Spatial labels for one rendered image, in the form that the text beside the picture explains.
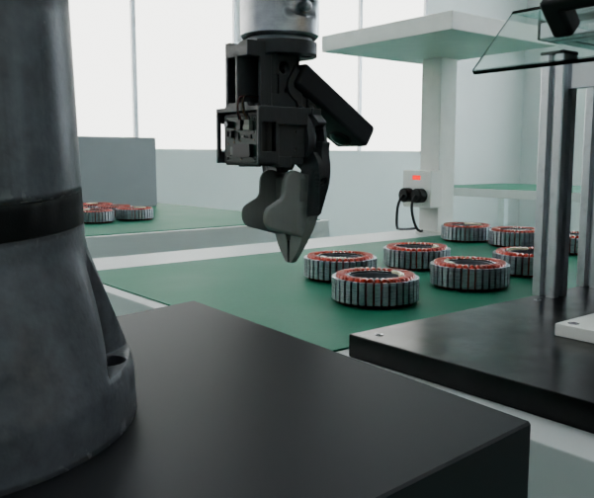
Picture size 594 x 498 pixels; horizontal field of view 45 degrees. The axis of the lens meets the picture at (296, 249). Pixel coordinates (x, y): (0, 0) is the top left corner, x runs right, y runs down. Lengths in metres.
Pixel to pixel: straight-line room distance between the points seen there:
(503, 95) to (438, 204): 6.54
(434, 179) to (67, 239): 1.47
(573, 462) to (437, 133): 1.33
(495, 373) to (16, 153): 0.41
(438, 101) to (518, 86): 6.72
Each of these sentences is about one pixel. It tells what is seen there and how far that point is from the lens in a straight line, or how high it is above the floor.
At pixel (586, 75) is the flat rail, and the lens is 0.88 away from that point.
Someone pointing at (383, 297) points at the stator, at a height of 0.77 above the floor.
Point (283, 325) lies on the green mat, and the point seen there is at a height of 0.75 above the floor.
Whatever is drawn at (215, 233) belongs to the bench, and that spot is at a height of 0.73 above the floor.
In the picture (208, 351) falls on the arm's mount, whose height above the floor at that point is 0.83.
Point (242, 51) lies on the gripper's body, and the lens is 0.67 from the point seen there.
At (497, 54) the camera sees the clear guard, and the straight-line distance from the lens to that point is 0.65.
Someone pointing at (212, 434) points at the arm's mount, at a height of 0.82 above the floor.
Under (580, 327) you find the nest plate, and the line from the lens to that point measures 0.69.
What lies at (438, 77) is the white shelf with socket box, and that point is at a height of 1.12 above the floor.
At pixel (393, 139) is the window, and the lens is 6.89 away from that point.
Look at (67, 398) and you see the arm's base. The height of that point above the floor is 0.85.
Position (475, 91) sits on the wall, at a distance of 7.86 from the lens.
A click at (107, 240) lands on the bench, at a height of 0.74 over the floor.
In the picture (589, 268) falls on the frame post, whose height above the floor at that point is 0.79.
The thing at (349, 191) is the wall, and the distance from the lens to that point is 6.50.
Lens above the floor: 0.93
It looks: 7 degrees down
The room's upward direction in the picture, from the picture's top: straight up
